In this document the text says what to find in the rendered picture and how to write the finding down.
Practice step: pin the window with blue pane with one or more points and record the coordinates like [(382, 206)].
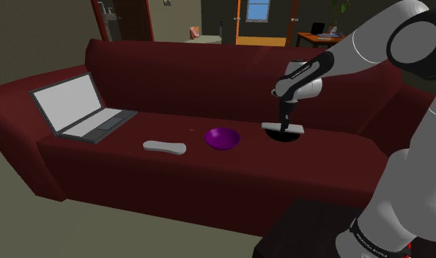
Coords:
[(257, 10)]

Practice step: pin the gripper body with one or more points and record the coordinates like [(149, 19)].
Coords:
[(286, 110)]

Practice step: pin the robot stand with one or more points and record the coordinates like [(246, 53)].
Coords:
[(303, 228)]

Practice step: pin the grey remote control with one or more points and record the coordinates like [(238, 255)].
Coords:
[(164, 147)]

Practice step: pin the purple bowl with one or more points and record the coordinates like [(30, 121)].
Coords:
[(222, 139)]

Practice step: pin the orange door frame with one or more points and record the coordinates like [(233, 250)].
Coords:
[(260, 41)]

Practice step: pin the red-brown door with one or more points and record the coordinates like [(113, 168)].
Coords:
[(132, 18)]

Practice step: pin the black bowl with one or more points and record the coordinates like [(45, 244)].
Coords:
[(279, 136)]

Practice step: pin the small wall picture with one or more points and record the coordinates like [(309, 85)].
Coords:
[(167, 2)]

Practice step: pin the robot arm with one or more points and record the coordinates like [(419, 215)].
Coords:
[(414, 171)]

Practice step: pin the wooden desk with plant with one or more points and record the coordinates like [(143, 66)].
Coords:
[(316, 37)]

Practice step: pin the grey rectangular slab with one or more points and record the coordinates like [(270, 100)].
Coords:
[(271, 126)]

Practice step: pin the grey open laptop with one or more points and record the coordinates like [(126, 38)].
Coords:
[(67, 102)]

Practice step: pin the dark red sofa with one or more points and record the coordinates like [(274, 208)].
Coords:
[(189, 78)]

